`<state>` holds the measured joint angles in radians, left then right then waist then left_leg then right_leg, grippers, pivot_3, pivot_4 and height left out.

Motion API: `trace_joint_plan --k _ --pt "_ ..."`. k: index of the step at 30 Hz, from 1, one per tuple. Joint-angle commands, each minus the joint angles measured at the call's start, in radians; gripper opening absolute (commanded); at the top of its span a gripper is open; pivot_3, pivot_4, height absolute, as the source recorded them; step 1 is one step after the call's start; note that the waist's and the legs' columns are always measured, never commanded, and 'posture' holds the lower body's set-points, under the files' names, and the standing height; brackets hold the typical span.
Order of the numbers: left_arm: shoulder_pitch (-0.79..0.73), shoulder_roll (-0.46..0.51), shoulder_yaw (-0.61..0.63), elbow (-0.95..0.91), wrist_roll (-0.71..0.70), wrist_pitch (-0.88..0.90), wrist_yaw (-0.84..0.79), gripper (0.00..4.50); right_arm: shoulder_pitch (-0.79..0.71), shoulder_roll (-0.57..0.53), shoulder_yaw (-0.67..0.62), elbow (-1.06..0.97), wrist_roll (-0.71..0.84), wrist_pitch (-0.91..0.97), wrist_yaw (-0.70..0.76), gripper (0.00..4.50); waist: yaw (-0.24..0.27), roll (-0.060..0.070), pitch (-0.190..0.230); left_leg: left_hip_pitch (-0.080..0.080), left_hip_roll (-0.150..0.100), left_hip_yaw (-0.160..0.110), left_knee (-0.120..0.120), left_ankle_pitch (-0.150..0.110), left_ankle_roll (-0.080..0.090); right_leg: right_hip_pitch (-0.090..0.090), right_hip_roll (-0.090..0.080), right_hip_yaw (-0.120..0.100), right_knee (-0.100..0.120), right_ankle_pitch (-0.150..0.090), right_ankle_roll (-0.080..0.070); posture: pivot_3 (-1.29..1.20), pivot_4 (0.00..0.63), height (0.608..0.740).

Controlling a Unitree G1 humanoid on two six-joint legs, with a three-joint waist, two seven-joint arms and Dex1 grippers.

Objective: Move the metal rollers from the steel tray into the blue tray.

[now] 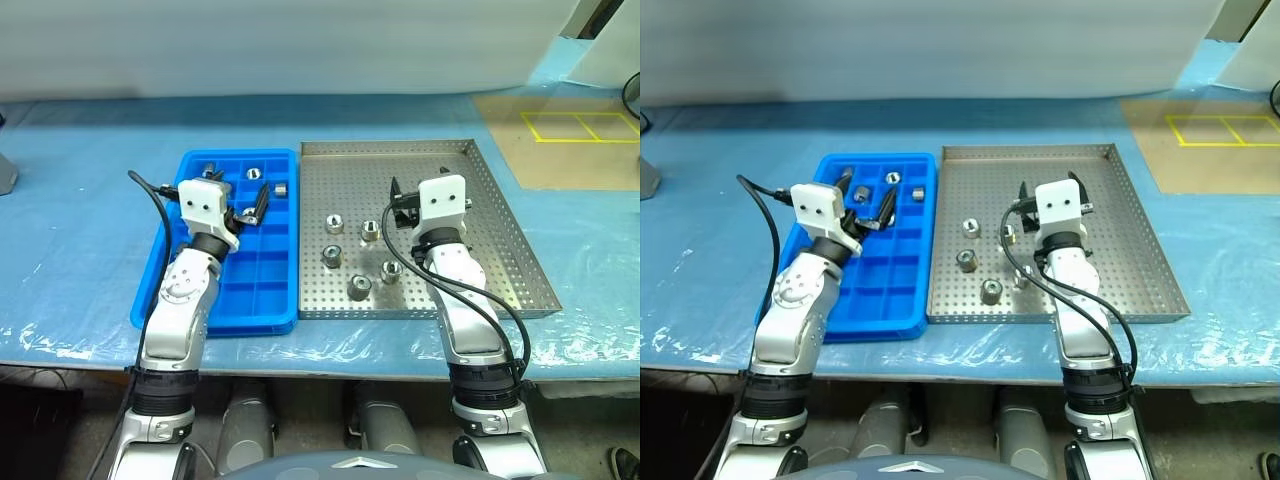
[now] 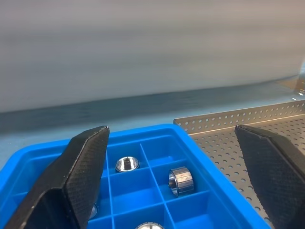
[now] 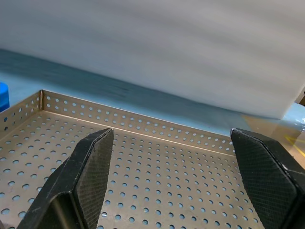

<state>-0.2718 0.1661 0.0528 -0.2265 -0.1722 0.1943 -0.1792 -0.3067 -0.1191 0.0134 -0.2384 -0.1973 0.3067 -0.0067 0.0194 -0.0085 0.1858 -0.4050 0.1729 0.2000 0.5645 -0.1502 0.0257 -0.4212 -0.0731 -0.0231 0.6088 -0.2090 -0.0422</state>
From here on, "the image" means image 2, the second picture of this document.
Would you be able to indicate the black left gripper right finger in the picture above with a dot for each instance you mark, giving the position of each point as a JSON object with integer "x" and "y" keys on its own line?
{"x": 274, "y": 171}

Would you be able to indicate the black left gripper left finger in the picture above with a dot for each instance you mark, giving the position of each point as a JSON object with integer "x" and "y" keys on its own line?
{"x": 78, "y": 176}

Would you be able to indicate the blue compartment tray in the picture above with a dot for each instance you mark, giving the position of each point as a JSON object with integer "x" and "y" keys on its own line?
{"x": 155, "y": 134}

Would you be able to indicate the perforated metal tray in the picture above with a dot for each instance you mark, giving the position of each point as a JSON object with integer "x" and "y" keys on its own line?
{"x": 214, "y": 148}

